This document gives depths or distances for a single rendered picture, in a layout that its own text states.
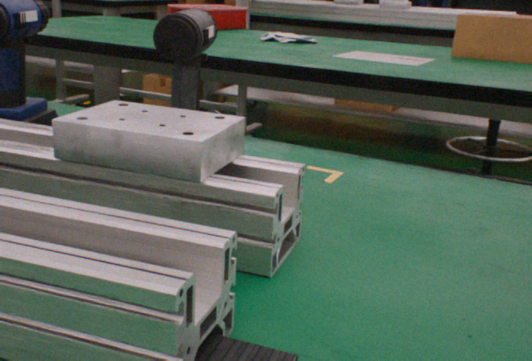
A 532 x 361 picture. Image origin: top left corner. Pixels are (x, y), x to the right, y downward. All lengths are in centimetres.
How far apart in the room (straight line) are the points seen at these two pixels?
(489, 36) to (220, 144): 185
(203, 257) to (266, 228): 12
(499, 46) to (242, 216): 188
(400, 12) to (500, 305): 328
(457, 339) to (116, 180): 34
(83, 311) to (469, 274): 38
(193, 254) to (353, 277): 20
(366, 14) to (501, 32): 162
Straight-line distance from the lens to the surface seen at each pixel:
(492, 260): 69
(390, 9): 382
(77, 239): 51
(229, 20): 293
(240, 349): 47
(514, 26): 236
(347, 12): 391
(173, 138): 57
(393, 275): 62
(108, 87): 332
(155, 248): 48
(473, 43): 238
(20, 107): 96
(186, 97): 81
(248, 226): 57
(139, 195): 61
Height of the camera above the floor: 105
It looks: 17 degrees down
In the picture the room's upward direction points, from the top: 3 degrees clockwise
